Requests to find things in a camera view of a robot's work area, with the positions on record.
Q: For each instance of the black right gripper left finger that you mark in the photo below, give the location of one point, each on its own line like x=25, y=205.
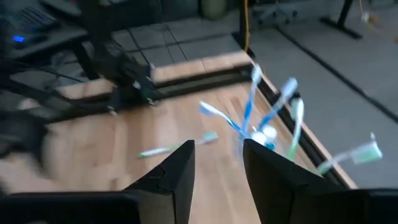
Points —
x=124, y=208

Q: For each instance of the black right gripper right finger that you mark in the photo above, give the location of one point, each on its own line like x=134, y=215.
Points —
x=311, y=202

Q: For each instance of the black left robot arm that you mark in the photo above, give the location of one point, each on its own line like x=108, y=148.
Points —
x=124, y=71

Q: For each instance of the clear acrylic organizer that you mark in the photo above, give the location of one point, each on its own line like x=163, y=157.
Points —
x=281, y=152

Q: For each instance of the black keyboard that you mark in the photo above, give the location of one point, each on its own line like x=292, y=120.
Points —
x=40, y=18

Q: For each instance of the olive green bin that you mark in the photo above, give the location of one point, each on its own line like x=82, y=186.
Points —
x=214, y=7

